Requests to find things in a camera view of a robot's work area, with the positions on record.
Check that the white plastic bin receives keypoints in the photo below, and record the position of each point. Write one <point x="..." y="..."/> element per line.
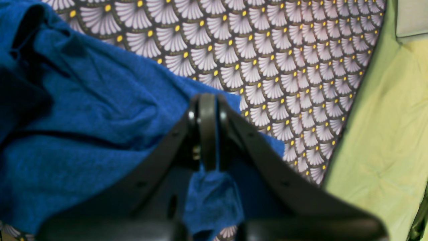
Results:
<point x="412" y="19"/>

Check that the patterned fan-print tablecloth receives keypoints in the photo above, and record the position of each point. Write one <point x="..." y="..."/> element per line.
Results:
<point x="296" y="64"/>

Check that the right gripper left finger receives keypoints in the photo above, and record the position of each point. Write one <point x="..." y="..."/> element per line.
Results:
<point x="152" y="196"/>

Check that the blue long-sleeve T-shirt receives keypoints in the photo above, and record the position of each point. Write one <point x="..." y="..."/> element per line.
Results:
<point x="81" y="113"/>

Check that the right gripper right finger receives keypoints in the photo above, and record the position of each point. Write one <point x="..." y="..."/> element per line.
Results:
<point x="275" y="198"/>

